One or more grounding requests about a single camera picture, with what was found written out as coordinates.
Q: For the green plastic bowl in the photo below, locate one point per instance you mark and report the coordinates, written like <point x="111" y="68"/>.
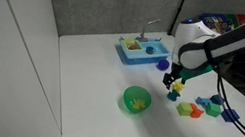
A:
<point x="129" y="96"/>

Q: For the orange toy food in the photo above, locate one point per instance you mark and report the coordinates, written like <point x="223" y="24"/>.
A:
<point x="133" y="47"/>

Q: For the blue cube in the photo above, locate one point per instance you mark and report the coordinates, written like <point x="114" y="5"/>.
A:
<point x="231" y="116"/>

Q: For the dark teal cube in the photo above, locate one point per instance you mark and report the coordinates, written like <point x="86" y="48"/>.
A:
<point x="217" y="99"/>

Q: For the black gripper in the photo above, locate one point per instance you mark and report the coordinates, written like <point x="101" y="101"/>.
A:
<point x="176" y="71"/>

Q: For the yellow toy piece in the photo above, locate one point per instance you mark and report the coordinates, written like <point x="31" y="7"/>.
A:
<point x="138" y="104"/>

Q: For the purple ball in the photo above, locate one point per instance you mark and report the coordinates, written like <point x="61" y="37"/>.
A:
<point x="163" y="65"/>

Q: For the grey toy faucet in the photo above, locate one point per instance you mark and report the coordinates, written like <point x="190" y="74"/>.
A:
<point x="143" y="35"/>

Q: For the lime green cube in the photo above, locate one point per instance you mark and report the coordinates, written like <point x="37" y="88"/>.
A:
<point x="184" y="109"/>

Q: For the blue storage bin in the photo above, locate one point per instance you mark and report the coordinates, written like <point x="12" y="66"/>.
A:
<point x="213" y="22"/>

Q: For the dark green toy block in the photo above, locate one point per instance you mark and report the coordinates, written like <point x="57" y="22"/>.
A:
<point x="173" y="95"/>

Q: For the blue toy sink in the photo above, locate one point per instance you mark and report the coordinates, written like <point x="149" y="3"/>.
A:
<point x="137" y="58"/>

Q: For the yellow-green sink basket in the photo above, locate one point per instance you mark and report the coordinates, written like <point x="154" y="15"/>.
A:
<point x="128" y="42"/>

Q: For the light blue toy shape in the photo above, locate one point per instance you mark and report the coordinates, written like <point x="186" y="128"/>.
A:
<point x="202" y="101"/>

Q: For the yellow star toy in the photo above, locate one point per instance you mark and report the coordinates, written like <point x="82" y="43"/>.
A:
<point x="178" y="86"/>

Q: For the orange toy shape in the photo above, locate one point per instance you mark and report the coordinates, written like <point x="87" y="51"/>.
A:
<point x="196" y="112"/>

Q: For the green storage bin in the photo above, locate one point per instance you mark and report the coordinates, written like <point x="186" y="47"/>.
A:
<point x="233" y="19"/>

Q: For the black vertical pole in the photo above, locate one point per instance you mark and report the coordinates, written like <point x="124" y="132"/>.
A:
<point x="177" y="10"/>

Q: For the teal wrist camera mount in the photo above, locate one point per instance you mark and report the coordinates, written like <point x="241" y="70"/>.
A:
<point x="194" y="73"/>

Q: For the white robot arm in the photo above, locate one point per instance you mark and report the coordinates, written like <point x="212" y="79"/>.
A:
<point x="235" y="41"/>

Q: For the wooden toy storage shelf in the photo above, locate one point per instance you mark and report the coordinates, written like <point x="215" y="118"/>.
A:
<point x="225" y="20"/>

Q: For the small blue cup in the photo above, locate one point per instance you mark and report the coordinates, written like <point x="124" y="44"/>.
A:
<point x="150" y="50"/>

